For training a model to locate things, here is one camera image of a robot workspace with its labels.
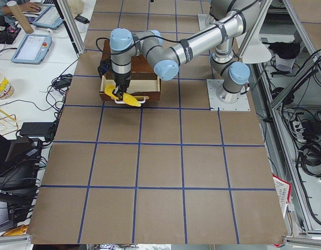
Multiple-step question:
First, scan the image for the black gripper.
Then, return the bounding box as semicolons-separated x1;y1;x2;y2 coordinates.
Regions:
112;72;131;101

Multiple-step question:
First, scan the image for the yellow corn cob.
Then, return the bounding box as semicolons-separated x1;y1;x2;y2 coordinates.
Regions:
104;84;141;107

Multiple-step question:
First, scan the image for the wooden drawer with white handle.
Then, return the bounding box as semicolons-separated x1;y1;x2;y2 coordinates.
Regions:
99;76;161;104

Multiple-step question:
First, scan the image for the dark wooden drawer box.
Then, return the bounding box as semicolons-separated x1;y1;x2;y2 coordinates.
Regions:
100;39;161;81

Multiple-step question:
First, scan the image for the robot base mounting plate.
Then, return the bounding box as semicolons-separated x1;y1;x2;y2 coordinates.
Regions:
206;79;251;112

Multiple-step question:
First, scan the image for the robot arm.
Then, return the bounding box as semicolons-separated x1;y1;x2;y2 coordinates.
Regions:
105;1;261;103

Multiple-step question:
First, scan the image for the person hand on mouse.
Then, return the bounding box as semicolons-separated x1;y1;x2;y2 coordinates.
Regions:
19;2;41;13

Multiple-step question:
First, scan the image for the blue teach pendant near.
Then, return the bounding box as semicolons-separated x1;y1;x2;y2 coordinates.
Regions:
11;34;52;65

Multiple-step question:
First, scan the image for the blue teach pendant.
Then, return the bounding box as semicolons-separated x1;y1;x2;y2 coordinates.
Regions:
32;5;63;29
11;34;52;65

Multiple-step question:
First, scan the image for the blue teach pendant far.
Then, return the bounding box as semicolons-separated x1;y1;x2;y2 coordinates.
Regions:
32;5;63;29

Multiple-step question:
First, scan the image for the paper popcorn cup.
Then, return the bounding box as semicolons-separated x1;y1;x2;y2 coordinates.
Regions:
0;71;15;99

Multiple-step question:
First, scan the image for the black laptop stand device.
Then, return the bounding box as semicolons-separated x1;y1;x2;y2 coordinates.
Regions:
0;135;45;232

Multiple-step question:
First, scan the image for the cardboard tube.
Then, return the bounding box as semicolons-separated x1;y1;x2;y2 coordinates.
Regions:
7;1;34;34

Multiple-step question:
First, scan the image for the white red plastic basket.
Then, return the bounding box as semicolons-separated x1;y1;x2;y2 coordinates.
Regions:
273;174;292;218

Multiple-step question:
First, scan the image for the black cables bundle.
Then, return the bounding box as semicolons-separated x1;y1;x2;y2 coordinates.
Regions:
45;73;73;110

